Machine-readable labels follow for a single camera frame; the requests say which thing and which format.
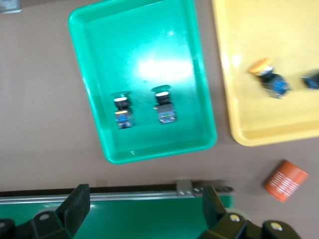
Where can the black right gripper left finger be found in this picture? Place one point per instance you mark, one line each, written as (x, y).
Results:
(72, 211)

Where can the yellow plastic tray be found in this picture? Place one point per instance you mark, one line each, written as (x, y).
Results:
(269, 37)

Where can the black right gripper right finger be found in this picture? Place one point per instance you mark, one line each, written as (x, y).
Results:
(216, 216)

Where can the green mushroom push button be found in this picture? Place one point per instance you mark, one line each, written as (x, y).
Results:
(164, 104)
(122, 110)

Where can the green conveyor belt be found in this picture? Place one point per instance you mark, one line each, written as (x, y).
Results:
(139, 216)

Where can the yellow mushroom push button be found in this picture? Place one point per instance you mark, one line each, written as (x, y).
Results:
(270, 77)
(311, 81)

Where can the green plastic tray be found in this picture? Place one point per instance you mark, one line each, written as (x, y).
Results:
(139, 49)

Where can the orange 4680 cylinder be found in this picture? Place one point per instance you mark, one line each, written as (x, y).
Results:
(285, 180)

